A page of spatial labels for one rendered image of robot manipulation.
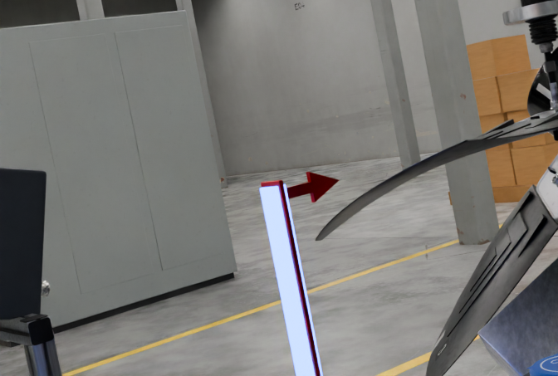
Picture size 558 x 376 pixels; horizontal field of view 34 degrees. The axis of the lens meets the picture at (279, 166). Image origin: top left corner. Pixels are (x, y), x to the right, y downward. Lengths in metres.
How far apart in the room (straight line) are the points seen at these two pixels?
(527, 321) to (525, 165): 8.32
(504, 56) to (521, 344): 8.53
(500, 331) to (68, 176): 6.25
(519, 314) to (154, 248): 6.50
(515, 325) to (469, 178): 6.23
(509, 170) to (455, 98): 2.38
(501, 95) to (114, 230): 4.10
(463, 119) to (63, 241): 3.13
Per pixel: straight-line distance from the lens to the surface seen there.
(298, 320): 0.69
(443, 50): 7.07
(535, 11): 0.90
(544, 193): 1.04
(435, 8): 7.09
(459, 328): 1.05
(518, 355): 0.87
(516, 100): 9.12
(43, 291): 1.25
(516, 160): 9.23
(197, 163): 7.52
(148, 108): 7.35
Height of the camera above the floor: 1.24
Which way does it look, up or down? 3 degrees down
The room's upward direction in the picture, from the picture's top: 11 degrees counter-clockwise
